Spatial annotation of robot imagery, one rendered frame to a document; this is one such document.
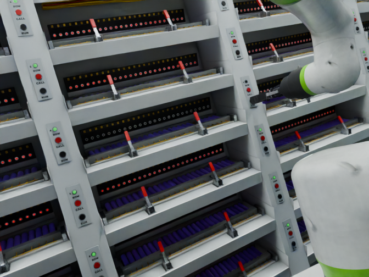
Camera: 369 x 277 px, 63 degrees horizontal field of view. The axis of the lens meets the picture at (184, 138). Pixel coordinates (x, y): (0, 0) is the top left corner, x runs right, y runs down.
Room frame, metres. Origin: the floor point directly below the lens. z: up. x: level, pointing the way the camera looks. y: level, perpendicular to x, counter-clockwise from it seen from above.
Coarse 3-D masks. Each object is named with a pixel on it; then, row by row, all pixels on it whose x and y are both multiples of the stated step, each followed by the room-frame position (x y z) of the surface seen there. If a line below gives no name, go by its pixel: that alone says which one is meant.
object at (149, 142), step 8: (216, 120) 1.17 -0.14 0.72; (224, 120) 1.18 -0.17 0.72; (184, 128) 1.12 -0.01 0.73; (192, 128) 1.12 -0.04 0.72; (160, 136) 1.07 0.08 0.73; (168, 136) 1.08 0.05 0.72; (176, 136) 1.10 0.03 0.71; (136, 144) 1.04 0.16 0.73; (144, 144) 1.05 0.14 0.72; (152, 144) 1.06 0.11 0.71; (104, 152) 1.00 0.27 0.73; (112, 152) 1.00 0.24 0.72; (120, 152) 1.01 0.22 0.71; (96, 160) 0.98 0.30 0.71
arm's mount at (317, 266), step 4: (316, 264) 0.62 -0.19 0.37; (308, 268) 0.62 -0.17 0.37; (312, 268) 0.61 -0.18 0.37; (316, 268) 0.61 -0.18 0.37; (320, 268) 0.60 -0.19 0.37; (300, 272) 0.61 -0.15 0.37; (304, 272) 0.61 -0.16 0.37; (308, 272) 0.60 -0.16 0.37; (312, 272) 0.60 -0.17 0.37; (316, 272) 0.59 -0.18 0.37; (320, 272) 0.59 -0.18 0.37; (292, 276) 0.60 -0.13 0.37; (296, 276) 0.60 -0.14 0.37; (300, 276) 0.60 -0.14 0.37; (304, 276) 0.59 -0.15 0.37; (308, 276) 0.59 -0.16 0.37; (312, 276) 0.58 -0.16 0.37; (316, 276) 0.58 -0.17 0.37; (320, 276) 0.58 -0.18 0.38
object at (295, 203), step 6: (288, 174) 1.40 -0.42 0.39; (288, 180) 1.38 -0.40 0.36; (288, 186) 1.32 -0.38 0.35; (288, 192) 1.26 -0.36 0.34; (294, 192) 1.27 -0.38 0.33; (294, 198) 1.24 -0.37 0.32; (294, 204) 1.21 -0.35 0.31; (294, 210) 1.18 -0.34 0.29; (300, 210) 1.19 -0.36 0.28; (300, 216) 1.20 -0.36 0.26
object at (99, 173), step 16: (208, 112) 1.28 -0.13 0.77; (224, 112) 1.26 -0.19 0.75; (240, 112) 1.16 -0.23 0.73; (144, 128) 1.16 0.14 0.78; (224, 128) 1.12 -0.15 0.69; (240, 128) 1.13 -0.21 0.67; (96, 144) 1.09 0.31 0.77; (176, 144) 1.03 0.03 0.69; (192, 144) 1.05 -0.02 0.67; (208, 144) 1.08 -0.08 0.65; (112, 160) 0.98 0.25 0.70; (128, 160) 0.95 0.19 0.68; (144, 160) 0.98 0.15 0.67; (160, 160) 1.00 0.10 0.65; (96, 176) 0.92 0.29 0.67; (112, 176) 0.94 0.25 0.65
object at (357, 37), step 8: (344, 0) 1.42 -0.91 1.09; (352, 0) 1.44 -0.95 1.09; (352, 8) 1.43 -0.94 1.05; (360, 24) 1.44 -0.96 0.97; (360, 40) 1.43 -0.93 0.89; (368, 48) 1.45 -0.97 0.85; (360, 56) 1.42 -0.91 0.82; (368, 56) 1.44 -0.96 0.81; (360, 64) 1.41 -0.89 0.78; (360, 72) 1.42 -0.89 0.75; (368, 80) 1.42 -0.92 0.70; (368, 88) 1.42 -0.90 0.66; (360, 96) 1.45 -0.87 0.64; (368, 96) 1.41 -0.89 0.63; (336, 104) 1.58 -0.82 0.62; (344, 104) 1.54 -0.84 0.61; (352, 104) 1.50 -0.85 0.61; (360, 104) 1.46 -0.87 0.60; (368, 104) 1.42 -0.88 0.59; (336, 112) 1.59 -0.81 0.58; (368, 112) 1.43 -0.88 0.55
